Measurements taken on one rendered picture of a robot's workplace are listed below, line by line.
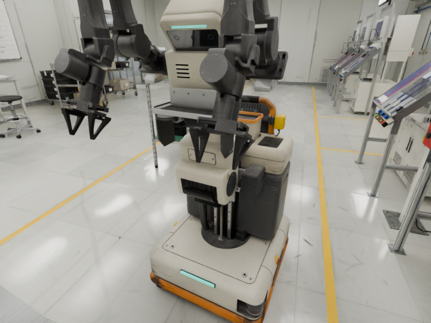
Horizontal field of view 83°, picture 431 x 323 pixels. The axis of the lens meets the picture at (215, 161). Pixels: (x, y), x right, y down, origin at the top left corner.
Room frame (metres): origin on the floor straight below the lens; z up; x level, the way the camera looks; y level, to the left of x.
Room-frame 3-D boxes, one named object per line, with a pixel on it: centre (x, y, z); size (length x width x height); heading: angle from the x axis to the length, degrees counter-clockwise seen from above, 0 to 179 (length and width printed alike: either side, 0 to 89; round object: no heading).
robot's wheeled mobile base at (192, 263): (1.10, -0.06, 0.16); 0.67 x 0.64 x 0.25; 154
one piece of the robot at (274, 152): (1.18, -0.10, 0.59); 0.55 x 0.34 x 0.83; 64
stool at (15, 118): (3.67, 3.04, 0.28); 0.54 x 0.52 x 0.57; 94
